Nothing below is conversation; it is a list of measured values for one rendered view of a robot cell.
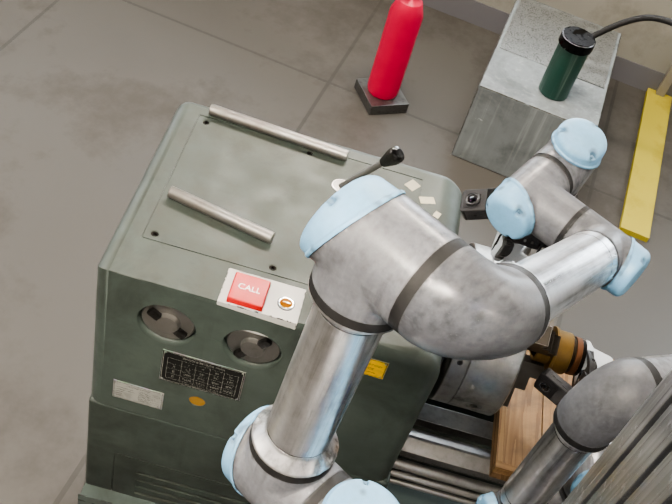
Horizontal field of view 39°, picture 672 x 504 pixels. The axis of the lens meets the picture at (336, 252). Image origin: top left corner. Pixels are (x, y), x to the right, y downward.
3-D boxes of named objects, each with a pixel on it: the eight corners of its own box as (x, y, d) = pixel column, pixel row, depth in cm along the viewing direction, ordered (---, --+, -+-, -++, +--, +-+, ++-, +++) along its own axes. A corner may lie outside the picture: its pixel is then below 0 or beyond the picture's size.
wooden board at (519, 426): (488, 476, 188) (495, 466, 185) (499, 339, 213) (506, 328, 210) (632, 517, 189) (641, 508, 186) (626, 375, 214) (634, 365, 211)
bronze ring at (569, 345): (544, 346, 179) (590, 359, 179) (544, 312, 186) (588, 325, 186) (526, 377, 185) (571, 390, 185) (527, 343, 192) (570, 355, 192)
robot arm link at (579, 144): (543, 134, 129) (579, 103, 133) (517, 178, 139) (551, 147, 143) (587, 172, 128) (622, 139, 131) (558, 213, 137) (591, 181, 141)
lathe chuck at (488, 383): (437, 436, 180) (493, 311, 163) (444, 334, 206) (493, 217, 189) (482, 449, 181) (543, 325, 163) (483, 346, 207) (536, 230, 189)
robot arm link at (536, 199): (553, 235, 123) (601, 189, 128) (486, 184, 127) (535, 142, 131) (538, 267, 129) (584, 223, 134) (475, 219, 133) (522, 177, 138)
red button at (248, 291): (225, 304, 154) (226, 296, 152) (234, 278, 158) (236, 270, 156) (260, 314, 154) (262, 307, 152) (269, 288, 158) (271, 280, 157)
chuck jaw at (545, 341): (496, 343, 181) (512, 338, 169) (502, 318, 182) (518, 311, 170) (551, 359, 181) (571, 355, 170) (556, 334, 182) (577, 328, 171)
